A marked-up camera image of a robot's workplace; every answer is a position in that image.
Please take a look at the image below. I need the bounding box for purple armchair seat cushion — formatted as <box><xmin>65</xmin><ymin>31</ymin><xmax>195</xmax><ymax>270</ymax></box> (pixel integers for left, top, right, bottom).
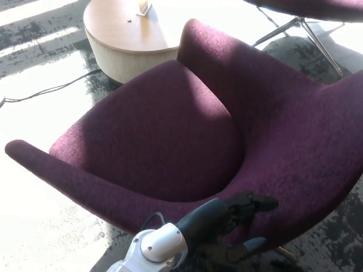
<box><xmin>49</xmin><ymin>59</ymin><xmax>245</xmax><ymax>203</ymax></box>

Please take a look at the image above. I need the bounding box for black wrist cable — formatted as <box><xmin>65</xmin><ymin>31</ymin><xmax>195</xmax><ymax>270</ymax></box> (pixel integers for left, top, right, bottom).
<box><xmin>140</xmin><ymin>211</ymin><xmax>167</xmax><ymax>232</ymax></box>

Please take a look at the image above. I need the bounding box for purple fabric swivel armchair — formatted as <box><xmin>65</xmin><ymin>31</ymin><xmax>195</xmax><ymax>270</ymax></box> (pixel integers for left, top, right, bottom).
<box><xmin>5</xmin><ymin>18</ymin><xmax>363</xmax><ymax>253</ymax></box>

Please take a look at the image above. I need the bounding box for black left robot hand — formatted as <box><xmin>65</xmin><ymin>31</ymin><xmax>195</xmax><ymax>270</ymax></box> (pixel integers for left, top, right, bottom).
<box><xmin>173</xmin><ymin>191</ymin><xmax>280</xmax><ymax>264</ymax></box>

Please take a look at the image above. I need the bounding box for small white card holder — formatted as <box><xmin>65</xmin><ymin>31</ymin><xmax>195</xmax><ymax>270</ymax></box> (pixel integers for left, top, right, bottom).
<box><xmin>136</xmin><ymin>0</ymin><xmax>154</xmax><ymax>16</ymax></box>

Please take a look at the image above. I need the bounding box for round wooden side table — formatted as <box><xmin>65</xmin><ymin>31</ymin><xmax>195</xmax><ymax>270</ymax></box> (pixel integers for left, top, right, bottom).
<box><xmin>83</xmin><ymin>0</ymin><xmax>183</xmax><ymax>84</ymax></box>

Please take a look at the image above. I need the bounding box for thin black floor cable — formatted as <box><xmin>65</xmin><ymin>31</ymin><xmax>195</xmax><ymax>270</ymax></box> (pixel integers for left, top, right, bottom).
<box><xmin>0</xmin><ymin>69</ymin><xmax>102</xmax><ymax>107</ymax></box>

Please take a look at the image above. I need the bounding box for chrome spider chair base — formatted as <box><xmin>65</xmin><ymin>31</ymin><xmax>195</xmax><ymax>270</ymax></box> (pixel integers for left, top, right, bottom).
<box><xmin>252</xmin><ymin>7</ymin><xmax>345</xmax><ymax>77</ymax></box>

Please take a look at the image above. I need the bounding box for purple fabric lounge chair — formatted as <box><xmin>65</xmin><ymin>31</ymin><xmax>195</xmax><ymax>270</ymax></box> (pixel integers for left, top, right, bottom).
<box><xmin>243</xmin><ymin>0</ymin><xmax>363</xmax><ymax>22</ymax></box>

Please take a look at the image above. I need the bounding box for metal armchair swivel base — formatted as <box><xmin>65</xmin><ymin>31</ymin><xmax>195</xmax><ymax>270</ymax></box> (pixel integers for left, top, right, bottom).
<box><xmin>275</xmin><ymin>245</ymin><xmax>297</xmax><ymax>261</ymax></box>

